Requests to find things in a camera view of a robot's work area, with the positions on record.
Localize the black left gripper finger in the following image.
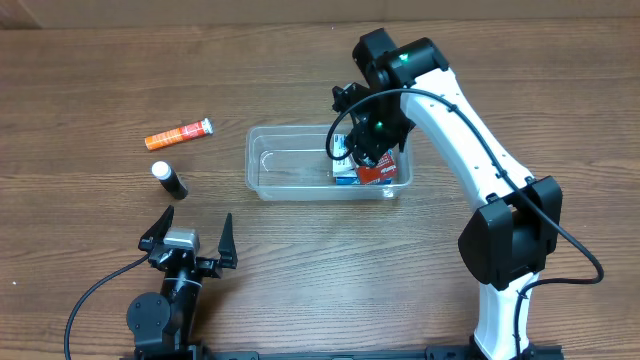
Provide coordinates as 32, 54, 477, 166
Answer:
138, 205, 174, 251
218, 213, 238, 269

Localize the black bottle white cap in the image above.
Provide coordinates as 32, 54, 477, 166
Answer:
151, 161, 188, 200

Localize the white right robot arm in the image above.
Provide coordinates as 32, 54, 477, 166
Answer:
326, 29, 564, 359

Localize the white box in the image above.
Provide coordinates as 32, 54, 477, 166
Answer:
332, 134, 357, 178

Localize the blue VapoDrops box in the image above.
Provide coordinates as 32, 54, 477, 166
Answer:
335, 172, 393, 185

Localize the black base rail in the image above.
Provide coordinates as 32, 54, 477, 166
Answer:
119, 343, 565, 360

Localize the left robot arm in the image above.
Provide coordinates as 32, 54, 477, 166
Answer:
126, 206, 238, 359

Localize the red small carton box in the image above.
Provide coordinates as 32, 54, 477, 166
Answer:
356, 150, 397, 185

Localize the orange tablet tube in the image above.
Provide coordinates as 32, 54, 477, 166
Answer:
145, 118, 214, 151

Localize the clear plastic container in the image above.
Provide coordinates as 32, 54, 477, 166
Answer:
245, 125, 413, 201

